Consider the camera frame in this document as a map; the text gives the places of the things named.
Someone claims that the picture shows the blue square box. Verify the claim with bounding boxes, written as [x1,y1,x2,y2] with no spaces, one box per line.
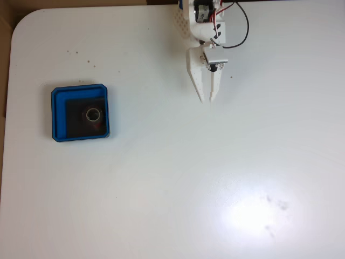
[50,83,112,144]

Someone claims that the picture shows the black square pad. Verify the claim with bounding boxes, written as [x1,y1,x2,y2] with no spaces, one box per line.
[65,97,107,139]

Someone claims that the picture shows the red tape roll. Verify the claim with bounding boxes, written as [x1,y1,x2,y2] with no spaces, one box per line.
[80,105,106,130]

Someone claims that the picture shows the grey camera box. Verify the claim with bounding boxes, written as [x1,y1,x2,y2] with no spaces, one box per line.
[204,45,230,65]

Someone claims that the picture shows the black cable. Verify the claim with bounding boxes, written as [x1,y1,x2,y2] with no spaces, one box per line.
[215,1,250,50]

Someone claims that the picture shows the red wires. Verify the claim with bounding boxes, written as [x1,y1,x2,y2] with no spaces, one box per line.
[211,3,226,25]

